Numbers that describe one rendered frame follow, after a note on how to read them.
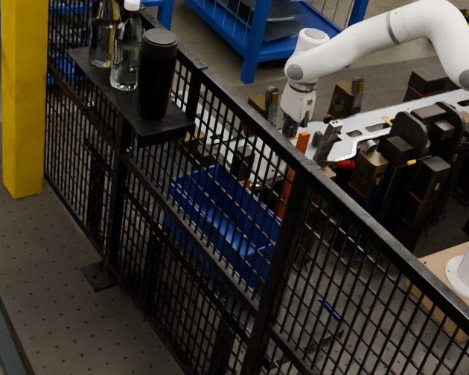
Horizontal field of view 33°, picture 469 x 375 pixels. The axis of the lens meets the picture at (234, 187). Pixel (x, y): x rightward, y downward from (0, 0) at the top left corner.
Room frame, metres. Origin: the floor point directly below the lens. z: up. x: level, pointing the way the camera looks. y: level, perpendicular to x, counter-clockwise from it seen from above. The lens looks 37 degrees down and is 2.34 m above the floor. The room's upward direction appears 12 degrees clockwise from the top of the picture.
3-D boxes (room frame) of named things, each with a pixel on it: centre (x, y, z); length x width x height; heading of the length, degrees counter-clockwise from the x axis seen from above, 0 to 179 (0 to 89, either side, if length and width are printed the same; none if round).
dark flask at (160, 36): (1.38, 0.21, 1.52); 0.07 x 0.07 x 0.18
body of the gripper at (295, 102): (1.98, -0.12, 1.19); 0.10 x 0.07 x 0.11; 42
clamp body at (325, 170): (1.84, -0.25, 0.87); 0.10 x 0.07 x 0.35; 42
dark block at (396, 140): (1.98, -0.45, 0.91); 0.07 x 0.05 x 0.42; 42
